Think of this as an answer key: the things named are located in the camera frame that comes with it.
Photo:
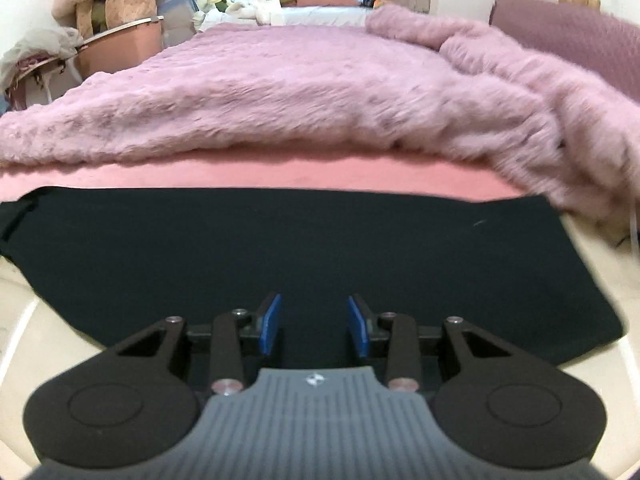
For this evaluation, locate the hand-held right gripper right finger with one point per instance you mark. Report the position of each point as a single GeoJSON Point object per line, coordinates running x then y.
{"type": "Point", "coordinates": [358, 326]}

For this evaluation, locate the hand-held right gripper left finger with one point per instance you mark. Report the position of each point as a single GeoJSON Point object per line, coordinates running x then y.
{"type": "Point", "coordinates": [270, 324]}

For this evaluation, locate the black pants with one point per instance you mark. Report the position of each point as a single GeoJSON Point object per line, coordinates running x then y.
{"type": "Point", "coordinates": [300, 240]}

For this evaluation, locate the pink bed sheet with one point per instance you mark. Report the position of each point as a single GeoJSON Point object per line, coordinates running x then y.
{"type": "Point", "coordinates": [250, 172]}

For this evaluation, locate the pink fluffy blanket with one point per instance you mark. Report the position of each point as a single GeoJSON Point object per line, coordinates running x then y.
{"type": "Point", "coordinates": [300, 95]}

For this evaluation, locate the white mattress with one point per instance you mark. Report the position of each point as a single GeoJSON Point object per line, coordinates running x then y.
{"type": "Point", "coordinates": [325, 16]}

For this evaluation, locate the white clothes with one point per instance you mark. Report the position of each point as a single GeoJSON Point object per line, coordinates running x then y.
{"type": "Point", "coordinates": [255, 10]}

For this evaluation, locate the orange pillow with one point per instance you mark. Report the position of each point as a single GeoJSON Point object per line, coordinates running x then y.
{"type": "Point", "coordinates": [330, 0]}

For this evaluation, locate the blue striped cloth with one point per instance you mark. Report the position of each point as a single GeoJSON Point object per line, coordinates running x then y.
{"type": "Point", "coordinates": [175, 10]}

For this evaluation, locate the pink plastic tub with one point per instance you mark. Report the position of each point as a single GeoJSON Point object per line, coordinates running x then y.
{"type": "Point", "coordinates": [35, 85]}

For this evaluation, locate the purple quilted cushion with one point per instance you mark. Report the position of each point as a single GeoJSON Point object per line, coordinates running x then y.
{"type": "Point", "coordinates": [575, 40]}

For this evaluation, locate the grey tulle cloth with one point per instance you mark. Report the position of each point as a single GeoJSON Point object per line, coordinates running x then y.
{"type": "Point", "coordinates": [40, 42]}

